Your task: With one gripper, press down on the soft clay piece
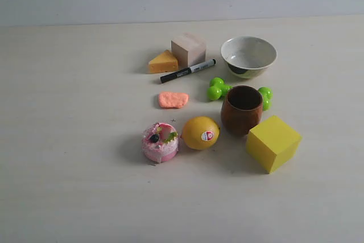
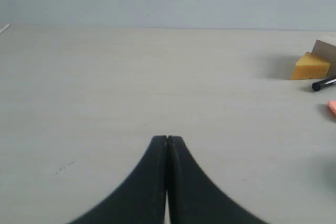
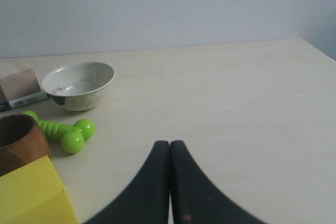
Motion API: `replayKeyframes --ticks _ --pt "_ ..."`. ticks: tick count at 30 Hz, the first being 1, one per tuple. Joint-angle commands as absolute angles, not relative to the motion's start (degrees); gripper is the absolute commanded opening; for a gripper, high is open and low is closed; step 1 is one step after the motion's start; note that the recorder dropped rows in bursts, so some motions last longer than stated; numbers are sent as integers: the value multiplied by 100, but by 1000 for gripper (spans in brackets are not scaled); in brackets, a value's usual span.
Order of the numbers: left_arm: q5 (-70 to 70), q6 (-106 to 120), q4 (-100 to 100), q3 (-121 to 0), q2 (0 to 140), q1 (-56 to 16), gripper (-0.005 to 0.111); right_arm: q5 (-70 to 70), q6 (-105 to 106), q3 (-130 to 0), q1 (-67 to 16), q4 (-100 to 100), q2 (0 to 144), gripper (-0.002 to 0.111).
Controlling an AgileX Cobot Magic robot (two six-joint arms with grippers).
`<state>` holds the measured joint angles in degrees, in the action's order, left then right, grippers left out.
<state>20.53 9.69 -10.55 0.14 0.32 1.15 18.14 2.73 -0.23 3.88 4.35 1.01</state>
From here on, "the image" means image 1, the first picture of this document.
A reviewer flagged orange foam piece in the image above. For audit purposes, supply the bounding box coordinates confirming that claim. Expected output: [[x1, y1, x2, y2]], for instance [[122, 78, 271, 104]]
[[158, 92, 189, 108]]

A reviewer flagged green plastic dumbbell toy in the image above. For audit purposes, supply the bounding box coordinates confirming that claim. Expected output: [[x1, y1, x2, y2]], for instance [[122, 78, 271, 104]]
[[206, 77, 273, 111]]

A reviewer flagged white ceramic bowl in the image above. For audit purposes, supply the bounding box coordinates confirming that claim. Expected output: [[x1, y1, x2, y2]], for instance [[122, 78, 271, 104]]
[[220, 36, 278, 79]]

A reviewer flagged yellow lemon with sticker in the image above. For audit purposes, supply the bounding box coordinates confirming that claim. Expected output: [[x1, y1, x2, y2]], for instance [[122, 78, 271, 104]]
[[181, 116, 220, 150]]

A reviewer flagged black and white marker pen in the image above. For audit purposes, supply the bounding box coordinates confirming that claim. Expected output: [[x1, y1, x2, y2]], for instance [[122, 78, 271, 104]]
[[160, 59, 216, 84]]

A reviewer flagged pink toy cake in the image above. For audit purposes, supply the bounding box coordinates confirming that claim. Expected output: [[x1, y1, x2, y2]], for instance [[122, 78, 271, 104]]
[[142, 122, 179, 163]]

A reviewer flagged orange cheese wedge toy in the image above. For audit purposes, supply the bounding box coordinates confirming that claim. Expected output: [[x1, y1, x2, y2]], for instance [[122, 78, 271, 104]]
[[148, 50, 179, 73]]

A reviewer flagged beige wooden cube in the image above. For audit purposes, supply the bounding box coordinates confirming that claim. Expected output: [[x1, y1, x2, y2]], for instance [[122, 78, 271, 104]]
[[171, 33, 206, 68]]

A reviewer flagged brown wooden cup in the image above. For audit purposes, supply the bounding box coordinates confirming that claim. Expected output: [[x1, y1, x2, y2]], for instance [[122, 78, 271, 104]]
[[221, 85, 263, 137]]

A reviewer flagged yellow wooden cube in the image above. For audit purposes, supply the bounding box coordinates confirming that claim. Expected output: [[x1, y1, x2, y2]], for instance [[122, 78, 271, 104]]
[[246, 116, 302, 174]]

